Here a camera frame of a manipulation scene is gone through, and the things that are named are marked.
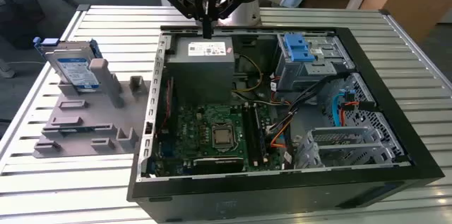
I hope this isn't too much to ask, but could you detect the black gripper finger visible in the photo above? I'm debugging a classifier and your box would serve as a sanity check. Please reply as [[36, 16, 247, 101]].
[[162, 0, 210, 40], [208, 0, 248, 40]]

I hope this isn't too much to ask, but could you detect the hard disk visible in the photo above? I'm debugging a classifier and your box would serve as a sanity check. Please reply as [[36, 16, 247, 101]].
[[34, 37, 103, 94]]

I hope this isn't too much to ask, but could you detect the orange and black power wire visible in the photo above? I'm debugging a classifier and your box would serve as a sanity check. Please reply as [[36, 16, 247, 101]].
[[343, 101, 376, 111]]

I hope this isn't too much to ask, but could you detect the metal disk bay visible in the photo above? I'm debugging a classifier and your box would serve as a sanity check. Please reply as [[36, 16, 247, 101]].
[[296, 126, 403, 169]]

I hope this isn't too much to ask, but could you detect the blue plastic drive latch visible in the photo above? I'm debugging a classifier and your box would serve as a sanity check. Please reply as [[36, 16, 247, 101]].
[[283, 34, 318, 62]]

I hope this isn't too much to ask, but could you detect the grey power supply unit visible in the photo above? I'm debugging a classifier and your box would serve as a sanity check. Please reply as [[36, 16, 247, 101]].
[[166, 35, 236, 105]]

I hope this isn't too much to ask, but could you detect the metal drive cage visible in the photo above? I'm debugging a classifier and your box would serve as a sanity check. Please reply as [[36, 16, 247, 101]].
[[275, 33, 356, 94]]

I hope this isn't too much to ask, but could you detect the black mesh bin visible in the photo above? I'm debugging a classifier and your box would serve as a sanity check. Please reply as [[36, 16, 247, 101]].
[[0, 0, 46, 50]]

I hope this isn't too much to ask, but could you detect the green motherboard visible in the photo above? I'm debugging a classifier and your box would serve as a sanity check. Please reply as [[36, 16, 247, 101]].
[[155, 103, 283, 177]]

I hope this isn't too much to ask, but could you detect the grey parts rack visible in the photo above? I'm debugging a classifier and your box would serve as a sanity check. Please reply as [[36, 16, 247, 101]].
[[31, 58, 152, 159]]

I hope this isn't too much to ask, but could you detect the black RAM slot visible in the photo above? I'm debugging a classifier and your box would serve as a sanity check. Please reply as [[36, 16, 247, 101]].
[[255, 104, 268, 165], [246, 103, 258, 166]]

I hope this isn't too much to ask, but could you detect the silver CPU in socket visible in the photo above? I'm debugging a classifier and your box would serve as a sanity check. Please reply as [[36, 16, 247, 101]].
[[211, 127, 234, 147]]

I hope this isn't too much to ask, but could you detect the black graphics card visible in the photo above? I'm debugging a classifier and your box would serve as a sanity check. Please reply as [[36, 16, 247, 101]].
[[192, 156, 246, 174]]

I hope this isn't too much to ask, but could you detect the black PC case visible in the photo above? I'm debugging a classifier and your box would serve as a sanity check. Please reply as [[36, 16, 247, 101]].
[[127, 24, 446, 223]]

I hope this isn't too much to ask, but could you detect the yellow wire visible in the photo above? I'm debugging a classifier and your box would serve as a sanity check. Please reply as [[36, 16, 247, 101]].
[[232, 53, 266, 94]]

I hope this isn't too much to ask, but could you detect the black cable bundle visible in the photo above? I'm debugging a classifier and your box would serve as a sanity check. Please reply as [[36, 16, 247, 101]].
[[270, 73, 354, 131]]

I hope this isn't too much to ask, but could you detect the blue data wire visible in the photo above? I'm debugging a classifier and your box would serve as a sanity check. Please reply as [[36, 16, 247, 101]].
[[331, 88, 354, 127]]

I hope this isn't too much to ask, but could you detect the orange wire bundle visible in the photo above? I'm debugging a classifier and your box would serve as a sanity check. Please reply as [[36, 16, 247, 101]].
[[270, 128, 287, 150]]

